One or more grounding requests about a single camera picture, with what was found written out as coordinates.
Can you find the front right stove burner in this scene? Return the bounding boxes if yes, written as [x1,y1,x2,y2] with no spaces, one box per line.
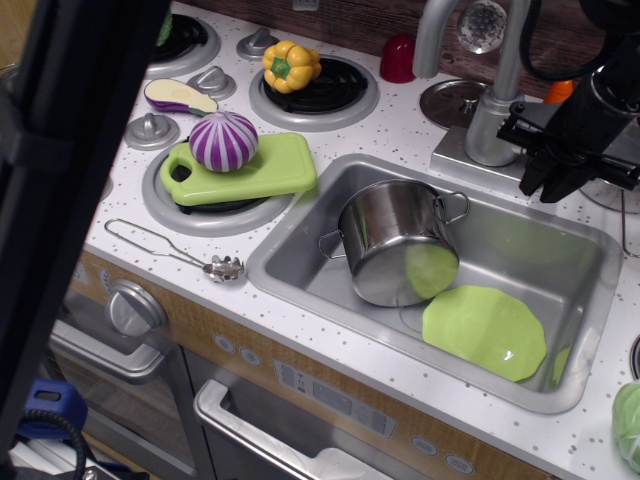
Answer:
[141,147,294,238]

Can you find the clear crystal faucet knob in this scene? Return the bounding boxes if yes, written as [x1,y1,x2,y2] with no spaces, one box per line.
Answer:
[456,1,507,55]

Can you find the toy eggplant half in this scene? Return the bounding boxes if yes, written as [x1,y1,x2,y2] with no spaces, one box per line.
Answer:
[143,79,218,117]

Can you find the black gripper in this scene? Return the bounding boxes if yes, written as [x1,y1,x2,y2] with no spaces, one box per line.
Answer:
[497,34,639,203]

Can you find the green cutting board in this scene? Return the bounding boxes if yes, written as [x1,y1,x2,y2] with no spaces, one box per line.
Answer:
[160,133,317,207]

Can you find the green toy cabbage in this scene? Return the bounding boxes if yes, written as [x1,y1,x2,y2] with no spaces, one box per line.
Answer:
[612,380,640,473]

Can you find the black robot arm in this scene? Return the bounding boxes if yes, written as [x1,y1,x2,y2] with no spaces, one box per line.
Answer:
[1,1,639,476]

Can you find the silver oven door handle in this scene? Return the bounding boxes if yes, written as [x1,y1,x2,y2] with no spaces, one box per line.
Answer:
[50,320,173,385]

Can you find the grey stove knob back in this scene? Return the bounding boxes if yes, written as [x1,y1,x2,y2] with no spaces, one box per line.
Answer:
[236,27,279,61]

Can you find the back left stove burner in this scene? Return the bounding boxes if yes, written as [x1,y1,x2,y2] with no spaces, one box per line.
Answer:
[145,13,221,80]

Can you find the steel pot in sink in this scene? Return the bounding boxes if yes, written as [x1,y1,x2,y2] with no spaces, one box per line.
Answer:
[317,179,471,307]

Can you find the metal wire pasta spoon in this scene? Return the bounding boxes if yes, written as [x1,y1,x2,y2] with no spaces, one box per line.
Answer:
[104,218,246,284]

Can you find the grey stove knob middle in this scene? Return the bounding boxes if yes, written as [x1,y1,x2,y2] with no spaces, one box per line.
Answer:
[187,66,237,100]

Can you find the red plastic cup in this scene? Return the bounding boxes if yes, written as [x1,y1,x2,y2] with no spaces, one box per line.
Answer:
[379,34,415,84]

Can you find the orange toy carrot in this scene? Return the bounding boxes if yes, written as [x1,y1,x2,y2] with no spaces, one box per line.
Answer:
[543,80,575,104]

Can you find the grey toy sink basin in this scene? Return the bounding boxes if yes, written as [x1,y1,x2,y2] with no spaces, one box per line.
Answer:
[249,154,623,414]

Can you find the back right stove burner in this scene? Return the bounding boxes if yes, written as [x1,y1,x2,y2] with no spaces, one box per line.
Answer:
[249,55,379,133]

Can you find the grey stove knob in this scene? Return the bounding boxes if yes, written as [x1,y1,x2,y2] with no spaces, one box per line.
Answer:
[187,66,237,100]
[123,113,180,151]
[236,27,279,61]

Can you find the steel pot at right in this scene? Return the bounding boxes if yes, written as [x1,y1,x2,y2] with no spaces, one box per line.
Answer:
[580,120,639,214]

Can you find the silver toy faucet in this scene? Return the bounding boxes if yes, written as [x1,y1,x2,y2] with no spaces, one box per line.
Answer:
[413,0,530,195]

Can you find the blue clamp with cable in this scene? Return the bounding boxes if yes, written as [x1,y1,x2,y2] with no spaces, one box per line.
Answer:
[14,378,151,480]

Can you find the grey stove knob front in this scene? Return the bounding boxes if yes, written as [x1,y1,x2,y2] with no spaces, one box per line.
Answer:
[123,113,180,151]

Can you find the silver oven dial knob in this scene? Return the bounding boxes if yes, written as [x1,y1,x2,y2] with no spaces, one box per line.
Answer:
[105,279,168,337]

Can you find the dishwasher control panel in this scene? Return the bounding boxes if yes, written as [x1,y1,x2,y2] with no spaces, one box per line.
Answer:
[272,359,398,439]

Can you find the silver dishwasher door handle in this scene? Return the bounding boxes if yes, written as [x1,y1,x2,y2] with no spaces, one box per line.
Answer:
[193,380,389,480]

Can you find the yellow toy bell pepper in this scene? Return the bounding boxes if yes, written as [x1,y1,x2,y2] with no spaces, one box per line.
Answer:
[261,40,322,94]

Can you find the green toy bitter gourd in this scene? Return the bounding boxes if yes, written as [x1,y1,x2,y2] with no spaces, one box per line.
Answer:
[156,11,173,47]

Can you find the purple striped toy onion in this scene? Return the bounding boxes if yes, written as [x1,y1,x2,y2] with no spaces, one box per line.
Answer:
[189,111,258,173]

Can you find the steel pot lid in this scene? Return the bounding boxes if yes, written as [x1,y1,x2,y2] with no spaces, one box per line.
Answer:
[419,79,488,129]

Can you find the stove burner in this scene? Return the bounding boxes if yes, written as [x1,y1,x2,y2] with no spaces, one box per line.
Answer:
[145,13,221,80]
[141,147,294,238]
[249,55,379,133]

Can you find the green plastic plate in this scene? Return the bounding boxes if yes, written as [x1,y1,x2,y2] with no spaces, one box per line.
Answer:
[422,286,547,382]

